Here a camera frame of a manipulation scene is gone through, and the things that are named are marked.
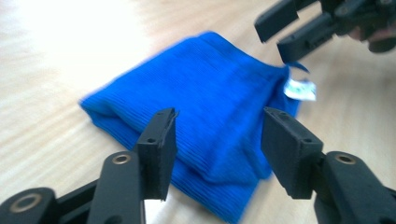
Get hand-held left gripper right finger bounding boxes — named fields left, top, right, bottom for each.
left=261, top=106, right=396, bottom=224

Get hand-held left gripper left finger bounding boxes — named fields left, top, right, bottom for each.
left=87, top=106, right=179, bottom=224

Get blue cloth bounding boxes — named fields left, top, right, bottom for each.
left=78, top=31, right=318, bottom=224

